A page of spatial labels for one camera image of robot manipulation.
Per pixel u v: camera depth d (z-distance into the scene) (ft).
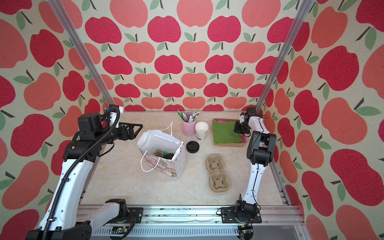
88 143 1.51
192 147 3.21
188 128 3.27
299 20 2.41
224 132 3.37
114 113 1.89
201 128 3.27
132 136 1.95
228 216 2.40
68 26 2.47
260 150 1.95
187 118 3.14
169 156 2.66
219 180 2.71
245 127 2.90
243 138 3.20
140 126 2.14
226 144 3.22
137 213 2.46
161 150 3.05
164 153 2.90
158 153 3.04
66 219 1.22
